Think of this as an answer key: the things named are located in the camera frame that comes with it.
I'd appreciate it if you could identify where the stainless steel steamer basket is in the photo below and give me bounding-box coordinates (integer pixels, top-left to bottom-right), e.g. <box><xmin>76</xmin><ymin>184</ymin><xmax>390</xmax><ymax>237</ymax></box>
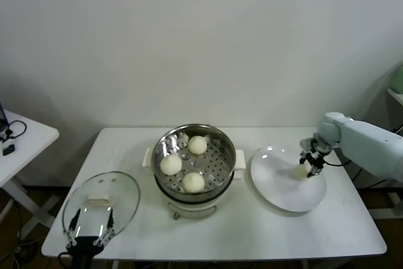
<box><xmin>142</xmin><ymin>123</ymin><xmax>246</xmax><ymax>197</ymax></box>

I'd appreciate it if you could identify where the white furniture foot bar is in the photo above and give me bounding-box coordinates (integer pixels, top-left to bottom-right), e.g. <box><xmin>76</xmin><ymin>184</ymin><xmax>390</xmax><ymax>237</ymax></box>
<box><xmin>368</xmin><ymin>207</ymin><xmax>403</xmax><ymax>220</ymax></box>

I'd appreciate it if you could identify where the small white folding table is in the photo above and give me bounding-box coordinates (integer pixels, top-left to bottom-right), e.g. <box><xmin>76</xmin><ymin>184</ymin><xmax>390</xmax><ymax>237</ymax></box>
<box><xmin>0</xmin><ymin>110</ymin><xmax>60</xmax><ymax>241</ymax></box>

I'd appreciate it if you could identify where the black looped cable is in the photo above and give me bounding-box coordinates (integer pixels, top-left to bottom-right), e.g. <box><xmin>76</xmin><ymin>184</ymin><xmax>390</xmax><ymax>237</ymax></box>
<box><xmin>4</xmin><ymin>120</ymin><xmax>28</xmax><ymax>139</ymax></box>

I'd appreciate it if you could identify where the white steamed baozi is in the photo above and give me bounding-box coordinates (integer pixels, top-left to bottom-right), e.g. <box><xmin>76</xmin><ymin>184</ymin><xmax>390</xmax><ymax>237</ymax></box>
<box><xmin>159</xmin><ymin>154</ymin><xmax>183</xmax><ymax>176</ymax></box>
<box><xmin>181</xmin><ymin>171</ymin><xmax>206</xmax><ymax>194</ymax></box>
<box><xmin>188</xmin><ymin>135</ymin><xmax>208</xmax><ymax>156</ymax></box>
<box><xmin>291</xmin><ymin>163</ymin><xmax>311</xmax><ymax>181</ymax></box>

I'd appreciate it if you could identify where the round glass pot lid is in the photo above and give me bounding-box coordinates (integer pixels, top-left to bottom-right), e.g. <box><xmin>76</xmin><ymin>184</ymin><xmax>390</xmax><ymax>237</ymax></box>
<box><xmin>61</xmin><ymin>171</ymin><xmax>141</xmax><ymax>244</ymax></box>

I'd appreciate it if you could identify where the white electric cooker pot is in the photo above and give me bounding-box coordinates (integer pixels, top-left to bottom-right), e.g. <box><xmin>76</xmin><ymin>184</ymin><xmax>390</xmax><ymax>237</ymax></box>
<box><xmin>154</xmin><ymin>168</ymin><xmax>243</xmax><ymax>221</ymax></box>

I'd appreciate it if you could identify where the white shelf board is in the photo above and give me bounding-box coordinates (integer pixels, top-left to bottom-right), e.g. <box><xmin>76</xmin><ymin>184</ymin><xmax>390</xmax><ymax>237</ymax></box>
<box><xmin>385</xmin><ymin>88</ymin><xmax>403</xmax><ymax>109</ymax></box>

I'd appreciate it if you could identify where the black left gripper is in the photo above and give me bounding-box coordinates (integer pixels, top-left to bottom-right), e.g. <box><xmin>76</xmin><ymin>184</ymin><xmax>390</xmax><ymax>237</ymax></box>
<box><xmin>64</xmin><ymin>207</ymin><xmax>116</xmax><ymax>269</ymax></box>

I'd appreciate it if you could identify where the white power strip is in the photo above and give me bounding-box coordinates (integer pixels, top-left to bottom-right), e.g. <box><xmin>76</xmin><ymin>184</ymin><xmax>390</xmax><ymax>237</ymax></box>
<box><xmin>387</xmin><ymin>192</ymin><xmax>402</xmax><ymax>207</ymax></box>

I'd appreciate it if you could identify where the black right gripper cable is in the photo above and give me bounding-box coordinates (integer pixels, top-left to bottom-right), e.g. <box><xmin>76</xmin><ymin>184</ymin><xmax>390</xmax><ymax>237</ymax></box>
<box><xmin>322</xmin><ymin>152</ymin><xmax>353</xmax><ymax>168</ymax></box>

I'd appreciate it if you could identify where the black wall power cable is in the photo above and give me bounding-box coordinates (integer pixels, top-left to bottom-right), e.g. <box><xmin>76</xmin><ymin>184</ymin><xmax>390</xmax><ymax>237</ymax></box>
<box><xmin>351</xmin><ymin>125</ymin><xmax>403</xmax><ymax>190</ymax></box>

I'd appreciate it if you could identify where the white round plate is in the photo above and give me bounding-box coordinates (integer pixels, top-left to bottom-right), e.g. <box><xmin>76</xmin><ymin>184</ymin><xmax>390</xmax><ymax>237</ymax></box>
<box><xmin>250</xmin><ymin>145</ymin><xmax>327</xmax><ymax>213</ymax></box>

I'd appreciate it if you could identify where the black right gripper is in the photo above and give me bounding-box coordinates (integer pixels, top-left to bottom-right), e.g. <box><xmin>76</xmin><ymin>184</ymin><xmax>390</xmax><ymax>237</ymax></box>
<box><xmin>298</xmin><ymin>138</ymin><xmax>332</xmax><ymax>178</ymax></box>

